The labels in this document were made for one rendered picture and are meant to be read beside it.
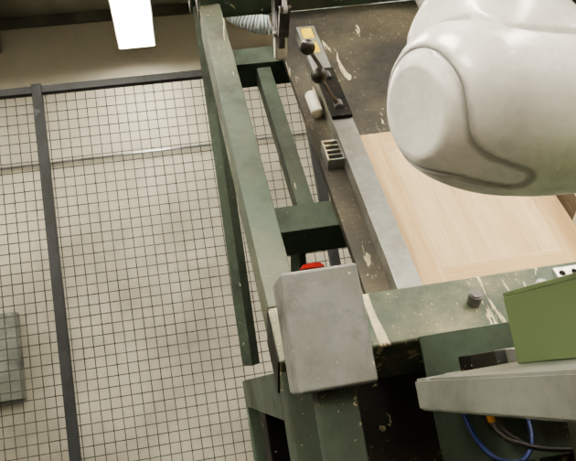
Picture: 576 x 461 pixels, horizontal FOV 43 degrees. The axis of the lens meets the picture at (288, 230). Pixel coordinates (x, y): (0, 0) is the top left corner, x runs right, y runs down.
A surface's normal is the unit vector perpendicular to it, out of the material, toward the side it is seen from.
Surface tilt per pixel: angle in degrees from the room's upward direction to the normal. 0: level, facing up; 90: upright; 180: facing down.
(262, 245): 58
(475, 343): 90
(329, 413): 90
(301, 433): 90
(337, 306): 90
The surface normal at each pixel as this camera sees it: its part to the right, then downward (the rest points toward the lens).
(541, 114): 0.22, 0.24
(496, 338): 0.11, -0.21
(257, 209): 0.00, -0.69
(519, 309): -0.98, 0.14
